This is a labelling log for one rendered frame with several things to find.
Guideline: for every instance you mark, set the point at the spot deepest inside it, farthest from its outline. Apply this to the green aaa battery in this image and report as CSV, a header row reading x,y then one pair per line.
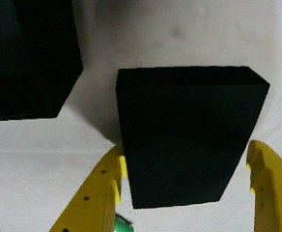
x,y
122,226

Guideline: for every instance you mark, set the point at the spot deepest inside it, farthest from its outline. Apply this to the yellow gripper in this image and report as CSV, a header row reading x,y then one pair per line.
x,y
92,208

